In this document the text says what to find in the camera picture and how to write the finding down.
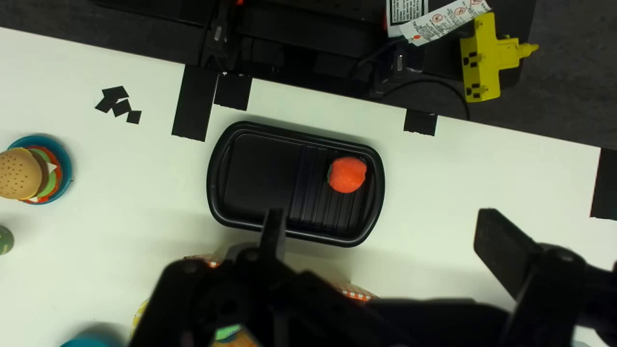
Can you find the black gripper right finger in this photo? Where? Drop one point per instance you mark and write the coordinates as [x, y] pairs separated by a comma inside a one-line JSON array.
[[511, 256]]

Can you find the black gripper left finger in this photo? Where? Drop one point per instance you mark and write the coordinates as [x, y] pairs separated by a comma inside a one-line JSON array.
[[272, 237]]

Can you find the peach plush toy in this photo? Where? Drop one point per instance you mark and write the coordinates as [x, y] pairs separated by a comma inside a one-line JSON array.
[[347, 173]]

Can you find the black rectangular tray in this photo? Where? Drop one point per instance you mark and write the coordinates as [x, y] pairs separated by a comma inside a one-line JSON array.
[[255, 168]]

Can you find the toy burger on teal plate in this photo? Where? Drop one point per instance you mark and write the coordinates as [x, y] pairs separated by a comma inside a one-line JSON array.
[[35, 170]]

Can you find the yellow clamp tool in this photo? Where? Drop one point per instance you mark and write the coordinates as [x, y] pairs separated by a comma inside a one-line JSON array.
[[484, 56]]

